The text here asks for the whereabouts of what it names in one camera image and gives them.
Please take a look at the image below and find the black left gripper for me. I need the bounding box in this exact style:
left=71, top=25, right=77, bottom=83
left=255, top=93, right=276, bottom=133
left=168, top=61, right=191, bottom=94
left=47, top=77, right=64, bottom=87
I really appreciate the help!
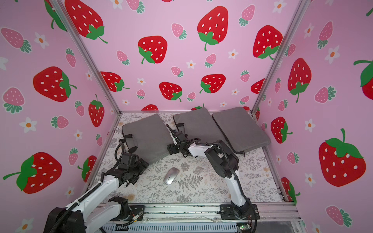
left=128, top=157, right=149, bottom=183

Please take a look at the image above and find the grey laptop bag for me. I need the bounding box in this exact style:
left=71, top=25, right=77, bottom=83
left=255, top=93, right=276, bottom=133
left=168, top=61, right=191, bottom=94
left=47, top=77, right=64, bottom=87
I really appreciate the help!
left=119, top=114, right=173, bottom=165
left=212, top=107, right=271, bottom=154
left=173, top=108, right=227, bottom=145

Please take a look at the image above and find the aluminium frame post right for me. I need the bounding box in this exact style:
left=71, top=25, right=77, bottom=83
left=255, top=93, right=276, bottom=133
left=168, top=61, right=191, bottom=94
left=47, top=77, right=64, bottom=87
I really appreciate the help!
left=251, top=0, right=311, bottom=117

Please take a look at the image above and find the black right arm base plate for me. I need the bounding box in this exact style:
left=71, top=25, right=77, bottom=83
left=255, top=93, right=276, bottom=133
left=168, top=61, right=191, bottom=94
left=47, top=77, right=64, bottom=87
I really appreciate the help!
left=217, top=204, right=260, bottom=220

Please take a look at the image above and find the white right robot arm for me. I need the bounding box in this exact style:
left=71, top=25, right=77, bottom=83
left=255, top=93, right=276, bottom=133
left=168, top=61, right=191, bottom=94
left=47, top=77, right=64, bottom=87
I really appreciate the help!
left=166, top=125, right=255, bottom=219

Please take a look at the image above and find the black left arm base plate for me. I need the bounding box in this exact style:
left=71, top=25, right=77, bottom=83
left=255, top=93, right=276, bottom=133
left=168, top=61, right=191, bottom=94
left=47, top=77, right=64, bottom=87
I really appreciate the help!
left=116, top=205, right=145, bottom=222

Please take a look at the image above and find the floral patterned table mat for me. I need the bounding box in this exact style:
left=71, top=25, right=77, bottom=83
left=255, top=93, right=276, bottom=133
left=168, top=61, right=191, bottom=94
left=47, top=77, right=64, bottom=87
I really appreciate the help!
left=84, top=112, right=283, bottom=204

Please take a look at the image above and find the aluminium frame post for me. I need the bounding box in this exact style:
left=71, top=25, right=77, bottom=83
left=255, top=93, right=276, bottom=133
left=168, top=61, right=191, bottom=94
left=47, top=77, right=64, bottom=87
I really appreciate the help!
left=51, top=0, right=121, bottom=115
left=251, top=0, right=311, bottom=117

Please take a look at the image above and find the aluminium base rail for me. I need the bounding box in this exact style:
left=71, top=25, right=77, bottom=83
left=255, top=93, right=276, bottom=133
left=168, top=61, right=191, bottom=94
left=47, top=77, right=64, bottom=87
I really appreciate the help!
left=103, top=203, right=307, bottom=233

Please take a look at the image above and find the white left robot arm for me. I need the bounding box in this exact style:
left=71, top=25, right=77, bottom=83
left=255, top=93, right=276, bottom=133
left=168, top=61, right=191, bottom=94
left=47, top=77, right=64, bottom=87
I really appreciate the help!
left=44, top=143, right=149, bottom=233

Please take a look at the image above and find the silver computer mouse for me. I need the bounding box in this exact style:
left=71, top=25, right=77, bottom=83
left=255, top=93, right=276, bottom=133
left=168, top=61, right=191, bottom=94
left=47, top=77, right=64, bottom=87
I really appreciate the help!
left=163, top=168, right=180, bottom=185

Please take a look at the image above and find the aluminium frame post left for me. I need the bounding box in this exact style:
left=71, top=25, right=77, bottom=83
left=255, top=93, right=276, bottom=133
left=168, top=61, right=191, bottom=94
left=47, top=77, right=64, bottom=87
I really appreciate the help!
left=51, top=0, right=121, bottom=115

